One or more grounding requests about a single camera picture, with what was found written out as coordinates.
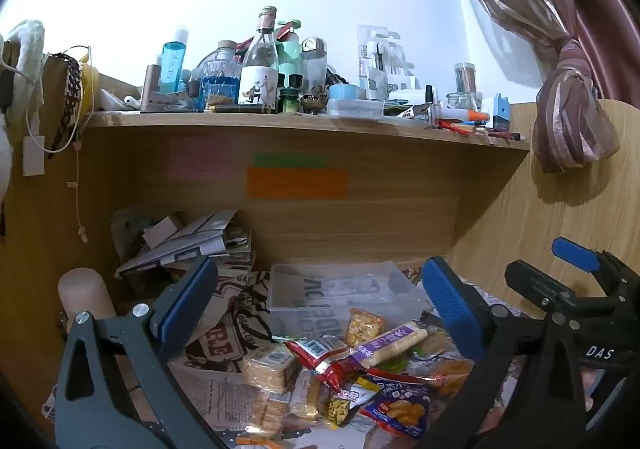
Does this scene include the green jelly cup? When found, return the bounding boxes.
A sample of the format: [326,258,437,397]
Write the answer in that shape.
[377,355,417,376]

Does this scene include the square blue liquid bottle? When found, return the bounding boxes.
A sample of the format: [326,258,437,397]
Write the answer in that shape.
[200,40,240,111]

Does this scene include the printed newspaper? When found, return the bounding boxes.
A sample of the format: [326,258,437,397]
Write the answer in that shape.
[42,266,521,449]

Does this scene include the blue and white small box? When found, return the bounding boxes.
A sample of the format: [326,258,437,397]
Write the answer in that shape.
[492,92,511,133]

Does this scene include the tall blue liquid bottle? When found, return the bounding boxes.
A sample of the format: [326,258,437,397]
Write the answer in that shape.
[160,27,190,95]

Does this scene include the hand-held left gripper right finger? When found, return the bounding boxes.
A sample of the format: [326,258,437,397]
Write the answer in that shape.
[414,256,585,449]

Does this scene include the green sticky note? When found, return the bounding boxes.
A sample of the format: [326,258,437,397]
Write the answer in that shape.
[254,152,329,169]

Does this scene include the wooden desk shelf unit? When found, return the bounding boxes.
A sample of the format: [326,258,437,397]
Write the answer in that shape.
[0,42,640,449]

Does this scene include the yellow and white snack packet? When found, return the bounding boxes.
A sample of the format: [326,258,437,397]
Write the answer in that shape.
[352,375,383,398]

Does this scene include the square cracker packet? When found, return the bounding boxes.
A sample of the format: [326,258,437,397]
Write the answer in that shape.
[237,344,302,393]
[244,389,294,433]

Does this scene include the orange snack packet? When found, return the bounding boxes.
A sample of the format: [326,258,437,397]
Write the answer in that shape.
[429,358,476,396]

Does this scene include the brown dotted headband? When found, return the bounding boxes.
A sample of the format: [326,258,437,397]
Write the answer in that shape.
[46,52,84,160]

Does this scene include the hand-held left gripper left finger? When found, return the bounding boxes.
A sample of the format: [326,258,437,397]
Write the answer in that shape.
[54,255,227,449]

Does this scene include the light blue tape roll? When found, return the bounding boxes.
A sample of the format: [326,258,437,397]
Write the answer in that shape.
[328,84,369,101]

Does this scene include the blue snack packet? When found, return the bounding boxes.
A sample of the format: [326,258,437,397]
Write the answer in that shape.
[360,381,432,438]

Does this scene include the red snack packet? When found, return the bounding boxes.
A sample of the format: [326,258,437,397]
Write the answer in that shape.
[285,335,362,391]

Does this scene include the empty glass jar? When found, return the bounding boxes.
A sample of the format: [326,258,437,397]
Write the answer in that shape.
[445,92,482,113]

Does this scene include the mint green pump bottle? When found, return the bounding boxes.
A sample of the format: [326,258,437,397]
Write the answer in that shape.
[276,18,304,80]

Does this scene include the orange capped marker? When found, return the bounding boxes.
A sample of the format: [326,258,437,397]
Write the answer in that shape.
[439,110,490,123]

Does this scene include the brown cardboard tube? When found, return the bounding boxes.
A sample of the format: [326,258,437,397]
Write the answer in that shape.
[141,64,162,113]

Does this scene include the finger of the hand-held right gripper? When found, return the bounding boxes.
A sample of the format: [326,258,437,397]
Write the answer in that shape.
[504,259,582,318]
[552,237,626,281]

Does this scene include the orange sticky note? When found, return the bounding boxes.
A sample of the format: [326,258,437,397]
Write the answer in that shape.
[246,168,350,200]

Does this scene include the white charger with cable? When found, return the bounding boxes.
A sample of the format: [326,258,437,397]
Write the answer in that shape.
[0,45,92,177]

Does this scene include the pink sticky note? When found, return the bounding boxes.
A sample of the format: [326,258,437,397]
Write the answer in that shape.
[167,136,236,180]

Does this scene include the clear packet of yellow nuts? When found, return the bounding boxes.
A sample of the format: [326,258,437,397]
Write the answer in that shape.
[326,394,362,428]

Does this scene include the pink striped curtain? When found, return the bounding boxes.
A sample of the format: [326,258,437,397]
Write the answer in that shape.
[432,0,640,175]

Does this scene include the small dark green bottle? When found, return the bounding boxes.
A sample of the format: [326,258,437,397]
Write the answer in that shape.
[278,74,304,114]

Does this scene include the purple rice cracker bar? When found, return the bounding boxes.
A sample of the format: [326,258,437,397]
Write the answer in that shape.
[350,321,431,371]

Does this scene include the clear plastic storage box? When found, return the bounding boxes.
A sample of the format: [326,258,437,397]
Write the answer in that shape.
[267,261,434,346]

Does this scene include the white fluffy towel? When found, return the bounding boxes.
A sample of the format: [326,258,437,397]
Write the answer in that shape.
[0,19,47,200]

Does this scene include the jar of brown sticks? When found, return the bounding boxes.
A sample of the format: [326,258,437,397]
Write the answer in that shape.
[453,62,477,95]

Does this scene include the small beige biscuit bar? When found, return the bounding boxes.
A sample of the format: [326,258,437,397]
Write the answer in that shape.
[290,369,322,418]

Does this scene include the clear tumbler silver lid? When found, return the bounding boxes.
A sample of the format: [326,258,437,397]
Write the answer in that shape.
[299,36,329,95]

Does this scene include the clear glass bottle illustrated label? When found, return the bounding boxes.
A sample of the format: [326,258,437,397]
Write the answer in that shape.
[238,6,280,113]

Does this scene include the stack of papers and booklets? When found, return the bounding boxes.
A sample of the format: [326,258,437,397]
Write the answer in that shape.
[111,208,257,281]

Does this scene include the brown printed paper bag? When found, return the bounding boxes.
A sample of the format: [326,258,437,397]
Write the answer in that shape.
[182,268,275,372]

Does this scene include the yellow corn snack packet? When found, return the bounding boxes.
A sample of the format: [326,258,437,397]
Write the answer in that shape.
[347,308,389,348]

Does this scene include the clear blister card packages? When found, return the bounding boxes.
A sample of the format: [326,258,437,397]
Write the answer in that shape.
[356,24,417,101]

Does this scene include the clear plastic case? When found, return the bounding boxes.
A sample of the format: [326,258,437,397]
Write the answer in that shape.
[327,98,385,119]

